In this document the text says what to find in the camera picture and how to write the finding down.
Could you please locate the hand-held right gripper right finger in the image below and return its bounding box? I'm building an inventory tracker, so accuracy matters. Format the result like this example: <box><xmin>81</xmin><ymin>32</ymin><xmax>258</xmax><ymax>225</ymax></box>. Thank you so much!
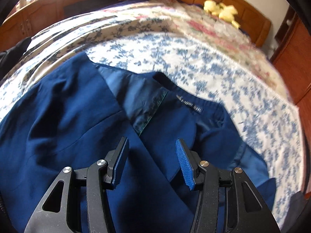
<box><xmin>175</xmin><ymin>139</ymin><xmax>281</xmax><ymax>233</ymax></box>

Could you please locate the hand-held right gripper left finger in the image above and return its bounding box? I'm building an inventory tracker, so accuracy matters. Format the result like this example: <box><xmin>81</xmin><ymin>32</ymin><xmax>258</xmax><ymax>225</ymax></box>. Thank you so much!
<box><xmin>24</xmin><ymin>136</ymin><xmax>130</xmax><ymax>233</ymax></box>

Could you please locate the navy blue blazer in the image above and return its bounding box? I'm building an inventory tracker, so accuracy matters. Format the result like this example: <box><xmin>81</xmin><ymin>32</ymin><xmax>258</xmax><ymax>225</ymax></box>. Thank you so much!
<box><xmin>0</xmin><ymin>51</ymin><xmax>277</xmax><ymax>233</ymax></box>

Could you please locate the person's left forearm black sleeve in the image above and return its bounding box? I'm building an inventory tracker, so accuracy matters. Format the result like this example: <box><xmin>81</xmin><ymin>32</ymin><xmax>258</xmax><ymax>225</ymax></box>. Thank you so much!
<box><xmin>0</xmin><ymin>36</ymin><xmax>32</xmax><ymax>78</ymax></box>

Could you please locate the blue floral bedsheet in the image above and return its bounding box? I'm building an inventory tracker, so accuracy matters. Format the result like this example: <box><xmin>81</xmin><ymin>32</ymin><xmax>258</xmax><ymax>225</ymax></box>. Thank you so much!
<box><xmin>0</xmin><ymin>5</ymin><xmax>305</xmax><ymax>233</ymax></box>

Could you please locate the pink floral quilt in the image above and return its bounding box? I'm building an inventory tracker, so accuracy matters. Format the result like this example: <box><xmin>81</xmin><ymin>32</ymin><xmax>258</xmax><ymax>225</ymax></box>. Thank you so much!
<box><xmin>97</xmin><ymin>0</ymin><xmax>292</xmax><ymax>102</ymax></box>

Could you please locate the wooden louvered wardrobe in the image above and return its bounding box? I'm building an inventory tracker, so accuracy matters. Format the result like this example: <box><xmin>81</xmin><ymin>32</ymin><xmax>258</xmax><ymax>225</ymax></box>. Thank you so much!
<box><xmin>269</xmin><ymin>5</ymin><xmax>311</xmax><ymax>108</ymax></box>

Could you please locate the yellow plush toy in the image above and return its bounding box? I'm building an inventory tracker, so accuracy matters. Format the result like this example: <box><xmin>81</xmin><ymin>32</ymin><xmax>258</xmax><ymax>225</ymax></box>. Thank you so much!
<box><xmin>204</xmin><ymin>0</ymin><xmax>241</xmax><ymax>29</ymax></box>

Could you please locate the wooden cabinet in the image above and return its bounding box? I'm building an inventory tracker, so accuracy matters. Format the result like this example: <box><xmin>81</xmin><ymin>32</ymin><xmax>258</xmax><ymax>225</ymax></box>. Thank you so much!
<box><xmin>0</xmin><ymin>0</ymin><xmax>65</xmax><ymax>52</ymax></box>

